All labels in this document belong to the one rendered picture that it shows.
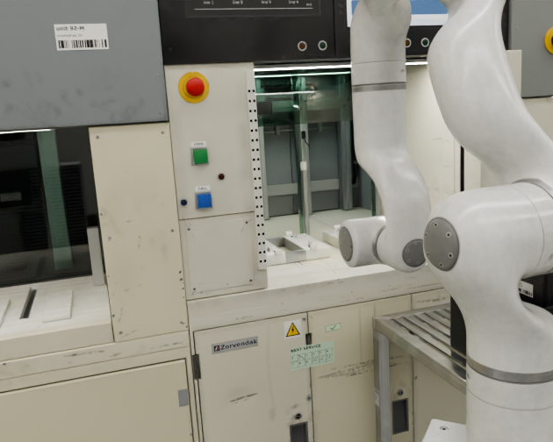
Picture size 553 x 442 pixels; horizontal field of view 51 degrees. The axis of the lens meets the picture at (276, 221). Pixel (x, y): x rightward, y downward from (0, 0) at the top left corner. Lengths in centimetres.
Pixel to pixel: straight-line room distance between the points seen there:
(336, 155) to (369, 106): 143
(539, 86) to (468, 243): 106
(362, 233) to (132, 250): 56
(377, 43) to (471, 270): 43
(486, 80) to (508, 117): 5
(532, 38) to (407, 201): 87
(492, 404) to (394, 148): 42
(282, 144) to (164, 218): 108
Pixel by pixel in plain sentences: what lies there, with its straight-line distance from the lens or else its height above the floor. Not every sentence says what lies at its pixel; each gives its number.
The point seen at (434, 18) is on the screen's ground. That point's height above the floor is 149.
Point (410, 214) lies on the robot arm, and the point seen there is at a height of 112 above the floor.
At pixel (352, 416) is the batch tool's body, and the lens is 162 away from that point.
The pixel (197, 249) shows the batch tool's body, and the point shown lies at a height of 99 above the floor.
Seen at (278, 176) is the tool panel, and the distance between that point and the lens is 230.
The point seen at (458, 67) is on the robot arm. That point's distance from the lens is 79.
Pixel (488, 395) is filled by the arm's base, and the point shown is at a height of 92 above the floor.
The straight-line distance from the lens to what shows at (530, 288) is 115.
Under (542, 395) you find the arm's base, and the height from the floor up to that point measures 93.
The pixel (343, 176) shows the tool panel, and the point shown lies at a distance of 234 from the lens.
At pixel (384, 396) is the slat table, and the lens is 157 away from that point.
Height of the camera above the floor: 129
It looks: 11 degrees down
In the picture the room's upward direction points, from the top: 4 degrees counter-clockwise
